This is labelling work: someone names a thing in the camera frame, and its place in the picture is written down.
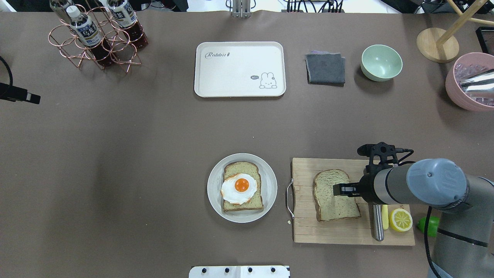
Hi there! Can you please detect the tea bottle three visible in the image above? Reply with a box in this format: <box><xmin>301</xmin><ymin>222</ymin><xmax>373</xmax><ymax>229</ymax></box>
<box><xmin>49</xmin><ymin>0</ymin><xmax>75</xmax><ymax>24</ymax></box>

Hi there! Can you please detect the fried egg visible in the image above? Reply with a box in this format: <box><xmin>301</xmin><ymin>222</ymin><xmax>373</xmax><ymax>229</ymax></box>
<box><xmin>220</xmin><ymin>173</ymin><xmax>258</xmax><ymax>205</ymax></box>

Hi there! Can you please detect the wooden cutting board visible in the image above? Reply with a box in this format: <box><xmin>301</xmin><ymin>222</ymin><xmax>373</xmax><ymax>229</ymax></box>
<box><xmin>292</xmin><ymin>157</ymin><xmax>415</xmax><ymax>246</ymax></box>

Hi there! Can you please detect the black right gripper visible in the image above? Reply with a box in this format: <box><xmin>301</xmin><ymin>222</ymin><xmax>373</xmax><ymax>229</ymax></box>
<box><xmin>332</xmin><ymin>142</ymin><xmax>398</xmax><ymax>197</ymax></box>

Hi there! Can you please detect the wooden mug tree stand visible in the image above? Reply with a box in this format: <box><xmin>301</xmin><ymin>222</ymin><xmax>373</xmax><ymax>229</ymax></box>
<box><xmin>416</xmin><ymin>0</ymin><xmax>494</xmax><ymax>63</ymax></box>

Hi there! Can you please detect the green bowl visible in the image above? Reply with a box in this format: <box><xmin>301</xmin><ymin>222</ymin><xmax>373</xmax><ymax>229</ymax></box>
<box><xmin>360</xmin><ymin>44</ymin><xmax>403</xmax><ymax>81</ymax></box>

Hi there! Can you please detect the grey folded cloth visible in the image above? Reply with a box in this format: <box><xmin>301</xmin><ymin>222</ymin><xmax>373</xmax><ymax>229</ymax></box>
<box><xmin>305</xmin><ymin>51</ymin><xmax>346</xmax><ymax>86</ymax></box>

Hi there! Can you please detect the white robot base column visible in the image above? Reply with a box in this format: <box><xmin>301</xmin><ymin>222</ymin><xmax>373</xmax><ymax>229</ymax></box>
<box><xmin>189</xmin><ymin>264</ymin><xmax>291</xmax><ymax>278</ymax></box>

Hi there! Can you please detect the metal cylinder tool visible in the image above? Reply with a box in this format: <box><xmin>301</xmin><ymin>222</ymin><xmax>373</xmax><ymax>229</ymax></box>
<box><xmin>369</xmin><ymin>204</ymin><xmax>384</xmax><ymax>242</ymax></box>

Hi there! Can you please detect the yellow plastic knife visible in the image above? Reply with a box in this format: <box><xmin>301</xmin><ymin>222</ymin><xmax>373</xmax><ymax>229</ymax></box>
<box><xmin>381</xmin><ymin>205</ymin><xmax>389</xmax><ymax>230</ymax></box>

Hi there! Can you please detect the pink bowl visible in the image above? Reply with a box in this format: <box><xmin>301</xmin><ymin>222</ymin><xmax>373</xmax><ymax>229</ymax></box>
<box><xmin>446</xmin><ymin>52</ymin><xmax>494</xmax><ymax>112</ymax></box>

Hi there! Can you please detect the green lime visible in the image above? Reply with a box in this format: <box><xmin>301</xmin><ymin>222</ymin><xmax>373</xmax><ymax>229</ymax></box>
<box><xmin>416</xmin><ymin>216</ymin><xmax>440</xmax><ymax>237</ymax></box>

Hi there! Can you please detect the copper wire bottle rack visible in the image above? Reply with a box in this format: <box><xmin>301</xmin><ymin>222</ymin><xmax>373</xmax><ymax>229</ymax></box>
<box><xmin>48</xmin><ymin>0</ymin><xmax>149</xmax><ymax>73</ymax></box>

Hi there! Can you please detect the tea bottle one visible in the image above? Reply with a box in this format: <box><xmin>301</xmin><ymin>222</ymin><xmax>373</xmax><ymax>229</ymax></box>
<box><xmin>66</xmin><ymin>5</ymin><xmax>113</xmax><ymax>67</ymax></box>

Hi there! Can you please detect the plain bread slice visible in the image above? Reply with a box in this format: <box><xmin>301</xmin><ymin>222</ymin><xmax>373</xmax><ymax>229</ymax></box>
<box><xmin>313</xmin><ymin>169</ymin><xmax>360</xmax><ymax>222</ymax></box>

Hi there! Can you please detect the cream rabbit tray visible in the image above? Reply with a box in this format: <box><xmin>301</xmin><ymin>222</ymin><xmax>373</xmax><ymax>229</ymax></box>
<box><xmin>194</xmin><ymin>42</ymin><xmax>286</xmax><ymax>97</ymax></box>

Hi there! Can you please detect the aluminium frame post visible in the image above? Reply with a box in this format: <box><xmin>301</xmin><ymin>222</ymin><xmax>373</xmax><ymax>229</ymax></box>
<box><xmin>230</xmin><ymin>0</ymin><xmax>252</xmax><ymax>18</ymax></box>

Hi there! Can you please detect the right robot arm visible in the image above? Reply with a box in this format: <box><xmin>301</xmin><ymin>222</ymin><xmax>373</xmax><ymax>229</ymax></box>
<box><xmin>333</xmin><ymin>142</ymin><xmax>494</xmax><ymax>278</ymax></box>

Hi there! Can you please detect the tea bottle two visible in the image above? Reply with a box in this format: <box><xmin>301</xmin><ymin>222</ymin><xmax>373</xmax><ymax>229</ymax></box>
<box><xmin>107</xmin><ymin>0</ymin><xmax>149</xmax><ymax>49</ymax></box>

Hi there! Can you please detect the half lemon slice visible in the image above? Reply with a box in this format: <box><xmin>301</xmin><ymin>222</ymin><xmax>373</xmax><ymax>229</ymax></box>
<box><xmin>389</xmin><ymin>208</ymin><xmax>413</xmax><ymax>232</ymax></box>

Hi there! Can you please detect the metal scoop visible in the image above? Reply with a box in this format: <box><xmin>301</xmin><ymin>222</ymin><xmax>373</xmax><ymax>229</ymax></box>
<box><xmin>459</xmin><ymin>69</ymin><xmax>494</xmax><ymax>100</ymax></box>

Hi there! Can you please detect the white round plate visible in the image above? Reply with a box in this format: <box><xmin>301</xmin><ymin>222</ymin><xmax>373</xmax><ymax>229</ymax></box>
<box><xmin>207</xmin><ymin>153</ymin><xmax>277</xmax><ymax>223</ymax></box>

